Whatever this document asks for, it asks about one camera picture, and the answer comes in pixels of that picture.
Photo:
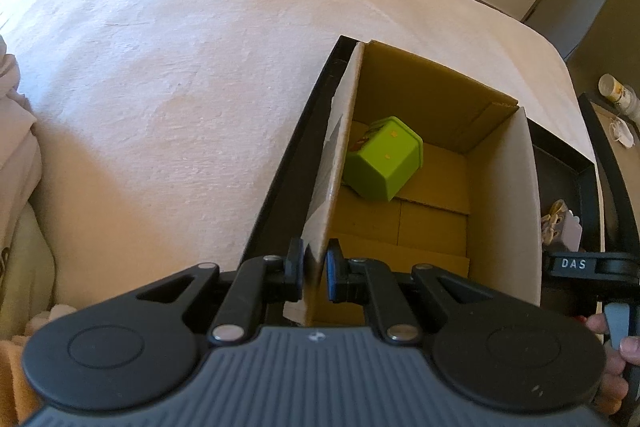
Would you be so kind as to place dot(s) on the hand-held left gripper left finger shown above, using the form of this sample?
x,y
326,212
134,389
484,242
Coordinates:
x,y
299,274

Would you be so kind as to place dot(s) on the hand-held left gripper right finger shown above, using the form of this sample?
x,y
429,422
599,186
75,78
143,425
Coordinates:
x,y
331,279

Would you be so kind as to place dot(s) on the brown cardboard box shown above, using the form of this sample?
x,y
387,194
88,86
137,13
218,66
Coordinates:
x,y
495,207

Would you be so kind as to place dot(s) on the person's right hand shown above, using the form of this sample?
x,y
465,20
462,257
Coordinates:
x,y
612,387

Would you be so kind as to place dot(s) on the small beige grey figurine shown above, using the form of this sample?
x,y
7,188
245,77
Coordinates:
x,y
560,227

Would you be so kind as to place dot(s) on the black tray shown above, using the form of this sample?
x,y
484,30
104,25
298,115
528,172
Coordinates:
x,y
280,187

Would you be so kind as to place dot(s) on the black-rimmed side table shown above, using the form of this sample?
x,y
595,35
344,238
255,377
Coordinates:
x,y
612,187

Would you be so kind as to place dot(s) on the green plastic container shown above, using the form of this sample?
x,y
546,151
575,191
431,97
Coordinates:
x,y
382,162

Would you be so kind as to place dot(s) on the white bottle with yellow label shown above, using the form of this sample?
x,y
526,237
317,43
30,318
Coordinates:
x,y
617,92

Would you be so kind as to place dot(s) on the pink bed blanket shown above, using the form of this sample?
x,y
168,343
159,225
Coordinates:
x,y
175,82

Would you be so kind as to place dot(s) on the cream pillow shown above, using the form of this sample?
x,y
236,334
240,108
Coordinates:
x,y
25,272

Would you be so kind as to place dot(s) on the orange plush cloth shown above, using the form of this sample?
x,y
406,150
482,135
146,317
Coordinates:
x,y
20,357

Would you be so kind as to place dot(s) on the pink cloth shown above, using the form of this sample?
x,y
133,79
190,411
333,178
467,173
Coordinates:
x,y
12,117

